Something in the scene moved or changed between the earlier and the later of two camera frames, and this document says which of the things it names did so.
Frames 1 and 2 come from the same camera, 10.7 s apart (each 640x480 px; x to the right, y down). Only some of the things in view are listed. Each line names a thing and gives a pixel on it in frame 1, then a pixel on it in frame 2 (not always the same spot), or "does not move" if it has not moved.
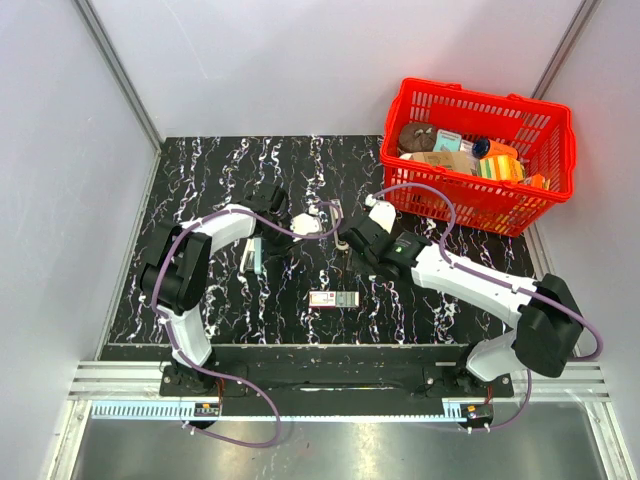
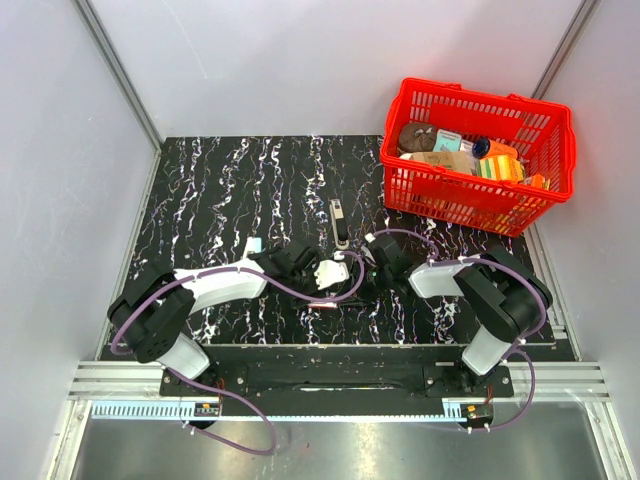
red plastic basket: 503,159 does not move
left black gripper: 282,249 -> 311,269
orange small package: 537,181 does not move
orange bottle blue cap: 483,148 does not move
